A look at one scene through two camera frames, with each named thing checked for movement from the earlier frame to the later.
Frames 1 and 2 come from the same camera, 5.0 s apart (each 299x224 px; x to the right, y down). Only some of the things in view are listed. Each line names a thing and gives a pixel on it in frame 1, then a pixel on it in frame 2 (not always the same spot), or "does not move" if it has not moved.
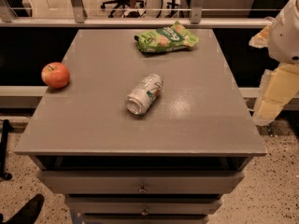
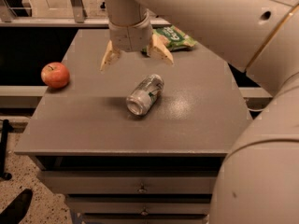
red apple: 55,75 does not move
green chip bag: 165,39 does not move
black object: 28,214 to 15,212
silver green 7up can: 145,95 does not move
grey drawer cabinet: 140,137 does not move
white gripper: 285,38 to 130,37
